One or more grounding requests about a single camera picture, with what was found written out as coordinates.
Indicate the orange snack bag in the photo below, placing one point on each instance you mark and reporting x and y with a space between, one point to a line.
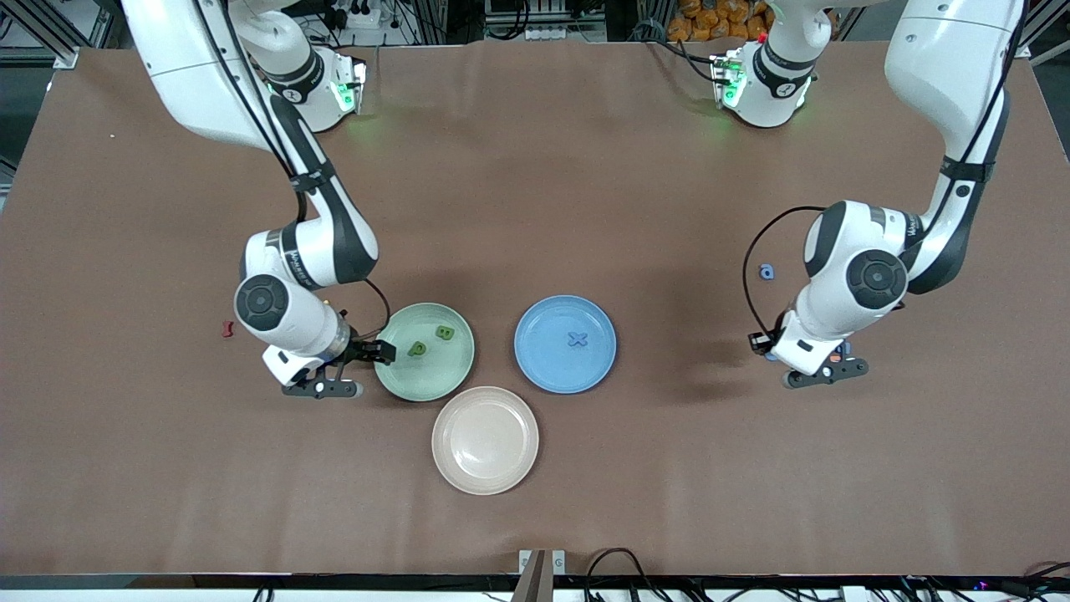
719 21

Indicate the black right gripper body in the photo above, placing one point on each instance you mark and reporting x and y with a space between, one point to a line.
360 347

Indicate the green letter B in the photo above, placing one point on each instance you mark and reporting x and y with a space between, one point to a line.
445 333

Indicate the blue letter X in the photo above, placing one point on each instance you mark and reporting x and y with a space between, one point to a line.
578 339

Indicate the base connector box green light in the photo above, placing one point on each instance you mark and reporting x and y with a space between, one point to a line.
347 84
727 79

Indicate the grey metal bracket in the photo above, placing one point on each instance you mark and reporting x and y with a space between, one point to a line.
542 570

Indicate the black table edge rail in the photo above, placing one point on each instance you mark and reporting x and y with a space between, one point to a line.
251 581

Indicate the blue plate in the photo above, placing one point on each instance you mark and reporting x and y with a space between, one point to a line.
565 368

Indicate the pink plate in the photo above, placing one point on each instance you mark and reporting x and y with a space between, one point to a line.
485 441

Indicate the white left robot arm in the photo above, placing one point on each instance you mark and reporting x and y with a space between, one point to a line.
836 309

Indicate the white power strip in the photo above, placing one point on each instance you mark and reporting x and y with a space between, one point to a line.
547 33

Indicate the aluminium frame profile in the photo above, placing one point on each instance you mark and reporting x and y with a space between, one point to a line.
67 57

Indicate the green letter P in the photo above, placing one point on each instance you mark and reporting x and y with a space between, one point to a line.
416 349

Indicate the green plate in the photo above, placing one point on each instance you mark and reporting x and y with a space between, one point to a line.
424 372

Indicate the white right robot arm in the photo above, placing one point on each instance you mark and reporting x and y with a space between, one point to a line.
292 322

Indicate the brown table cover sheet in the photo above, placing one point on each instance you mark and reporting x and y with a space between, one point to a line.
535 518

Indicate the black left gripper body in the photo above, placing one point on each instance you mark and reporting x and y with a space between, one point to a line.
761 342

